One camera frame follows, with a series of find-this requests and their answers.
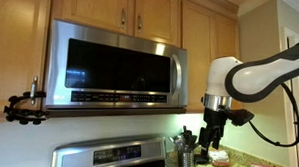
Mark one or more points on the stainless steel microwave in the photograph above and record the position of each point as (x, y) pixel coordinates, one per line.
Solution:
(116, 70)

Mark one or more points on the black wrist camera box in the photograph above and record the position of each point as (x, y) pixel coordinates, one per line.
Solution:
(240, 117)

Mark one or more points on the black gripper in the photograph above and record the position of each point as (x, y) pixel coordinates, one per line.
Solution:
(215, 118)

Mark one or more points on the black bowl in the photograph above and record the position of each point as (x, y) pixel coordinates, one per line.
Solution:
(200, 159)

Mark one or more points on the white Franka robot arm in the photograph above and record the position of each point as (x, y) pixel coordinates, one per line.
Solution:
(256, 79)

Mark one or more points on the metal utensil holder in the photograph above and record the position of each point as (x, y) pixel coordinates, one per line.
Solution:
(185, 163)

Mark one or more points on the stainless microwave housing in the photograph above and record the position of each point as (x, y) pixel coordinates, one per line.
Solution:
(115, 113)

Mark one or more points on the stainless steel stove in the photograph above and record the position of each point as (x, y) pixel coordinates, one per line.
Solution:
(110, 153)

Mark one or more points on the red white food package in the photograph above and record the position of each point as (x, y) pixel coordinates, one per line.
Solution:
(220, 157)

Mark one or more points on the large wooden cabinet door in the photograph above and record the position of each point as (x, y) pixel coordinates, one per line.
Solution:
(14, 45)

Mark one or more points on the black clamp mount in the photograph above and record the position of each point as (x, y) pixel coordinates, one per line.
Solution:
(23, 115)

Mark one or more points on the silver spoon utensil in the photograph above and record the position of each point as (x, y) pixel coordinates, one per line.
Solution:
(175, 142)

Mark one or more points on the white door frame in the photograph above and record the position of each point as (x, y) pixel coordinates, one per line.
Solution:
(291, 160)

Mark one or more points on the black spatula utensil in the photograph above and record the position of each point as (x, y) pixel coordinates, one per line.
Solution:
(186, 136)

